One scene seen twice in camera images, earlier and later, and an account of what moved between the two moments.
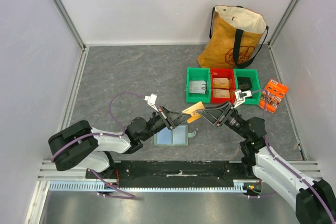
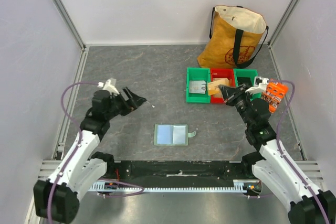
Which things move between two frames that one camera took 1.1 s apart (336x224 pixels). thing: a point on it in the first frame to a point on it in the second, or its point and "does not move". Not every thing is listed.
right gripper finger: x=212 y=115 to x=227 y=91
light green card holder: x=178 y=136 does not move
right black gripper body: x=223 y=115 to x=234 y=97
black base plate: x=237 y=170 does not move
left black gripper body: x=160 y=121 to x=118 y=106
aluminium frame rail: x=46 y=171 does not move
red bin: x=222 y=86 does not move
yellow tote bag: x=236 y=34 does not move
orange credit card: x=193 y=110 to x=213 y=87
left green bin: x=201 y=74 does not move
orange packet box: x=276 y=91 does not move
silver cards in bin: x=197 y=86 does not move
